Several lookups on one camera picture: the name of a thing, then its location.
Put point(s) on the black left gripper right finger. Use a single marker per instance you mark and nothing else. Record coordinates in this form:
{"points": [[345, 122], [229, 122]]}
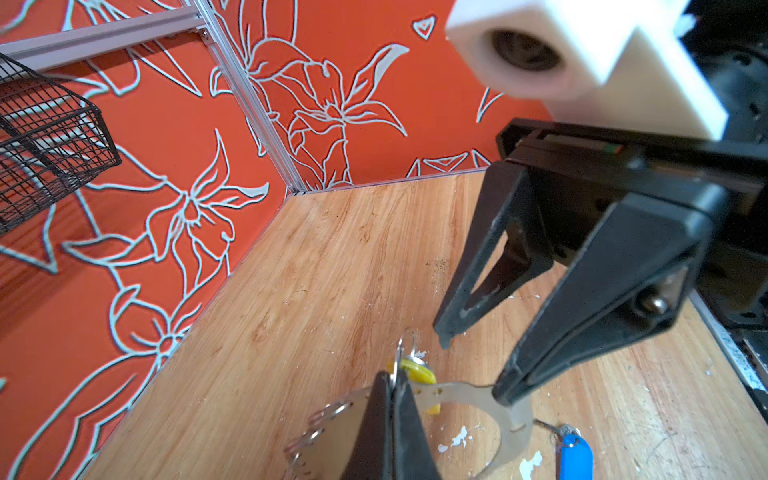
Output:
{"points": [[412, 457]]}

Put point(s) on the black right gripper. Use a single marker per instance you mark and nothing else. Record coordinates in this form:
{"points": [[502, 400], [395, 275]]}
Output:
{"points": [[680, 211]]}

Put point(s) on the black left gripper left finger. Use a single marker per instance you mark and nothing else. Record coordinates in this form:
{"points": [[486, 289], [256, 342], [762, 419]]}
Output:
{"points": [[371, 456]]}

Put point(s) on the yellow key tag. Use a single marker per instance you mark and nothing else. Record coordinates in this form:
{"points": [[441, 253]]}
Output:
{"points": [[417, 371]]}

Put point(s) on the blue key tag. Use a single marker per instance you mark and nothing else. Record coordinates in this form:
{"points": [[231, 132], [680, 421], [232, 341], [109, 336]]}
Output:
{"points": [[576, 459]]}

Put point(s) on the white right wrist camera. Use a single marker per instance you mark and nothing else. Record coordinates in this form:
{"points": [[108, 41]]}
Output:
{"points": [[607, 64]]}

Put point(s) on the aluminium frame corner post right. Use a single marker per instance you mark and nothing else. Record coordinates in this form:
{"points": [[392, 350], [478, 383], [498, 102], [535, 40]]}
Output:
{"points": [[238, 80]]}

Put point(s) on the black wire mesh basket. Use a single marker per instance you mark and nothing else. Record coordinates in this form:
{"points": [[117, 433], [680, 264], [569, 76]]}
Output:
{"points": [[53, 142]]}

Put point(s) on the aluminium horizontal back rail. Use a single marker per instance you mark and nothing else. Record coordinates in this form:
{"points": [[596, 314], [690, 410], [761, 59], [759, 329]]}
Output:
{"points": [[57, 49]]}

